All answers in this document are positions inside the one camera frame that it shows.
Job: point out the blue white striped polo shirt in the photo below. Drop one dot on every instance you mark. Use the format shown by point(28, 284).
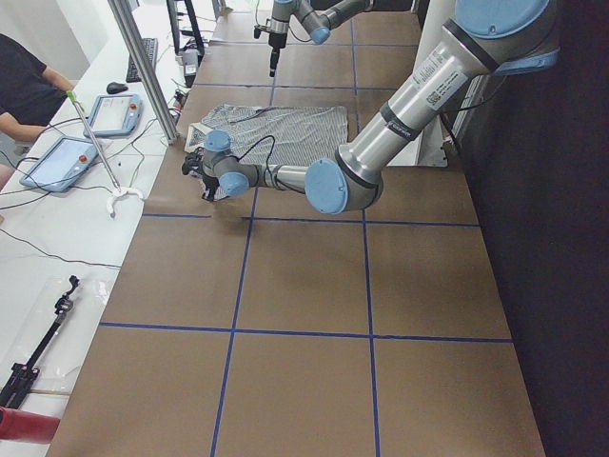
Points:
point(249, 147)

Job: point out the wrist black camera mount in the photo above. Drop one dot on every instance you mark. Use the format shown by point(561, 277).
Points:
point(259, 30)
point(193, 164)

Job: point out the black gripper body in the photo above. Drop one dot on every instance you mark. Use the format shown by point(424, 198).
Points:
point(208, 181)
point(274, 42)

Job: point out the far blue teach pendant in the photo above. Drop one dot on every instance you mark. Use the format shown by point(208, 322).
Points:
point(115, 115)

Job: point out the white reacher grabber stick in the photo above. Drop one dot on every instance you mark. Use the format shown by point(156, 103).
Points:
point(119, 192)

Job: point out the red cylinder object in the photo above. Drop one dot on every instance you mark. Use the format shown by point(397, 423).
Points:
point(23, 426)

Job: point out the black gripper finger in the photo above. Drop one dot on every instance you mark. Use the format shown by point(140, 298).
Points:
point(209, 194)
point(274, 59)

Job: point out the blue teach pendant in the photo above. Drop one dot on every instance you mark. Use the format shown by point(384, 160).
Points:
point(115, 115)
point(61, 166)

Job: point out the seated person in black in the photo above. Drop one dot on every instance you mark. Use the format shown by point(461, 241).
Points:
point(31, 92)

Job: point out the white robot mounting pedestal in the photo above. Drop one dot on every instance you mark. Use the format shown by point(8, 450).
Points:
point(426, 150)

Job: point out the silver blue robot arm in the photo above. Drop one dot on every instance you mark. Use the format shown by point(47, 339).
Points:
point(478, 37)
point(317, 25)

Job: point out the black folded tripod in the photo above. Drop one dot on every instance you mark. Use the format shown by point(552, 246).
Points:
point(23, 375)

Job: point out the aluminium frame post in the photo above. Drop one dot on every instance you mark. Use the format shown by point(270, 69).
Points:
point(134, 42)

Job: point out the near blue teach pendant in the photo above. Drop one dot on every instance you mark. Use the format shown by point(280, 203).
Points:
point(61, 166)

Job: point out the grey box on desk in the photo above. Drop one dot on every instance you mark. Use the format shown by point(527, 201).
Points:
point(190, 61)

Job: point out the black computer mouse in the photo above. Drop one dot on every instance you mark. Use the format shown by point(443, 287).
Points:
point(115, 88)

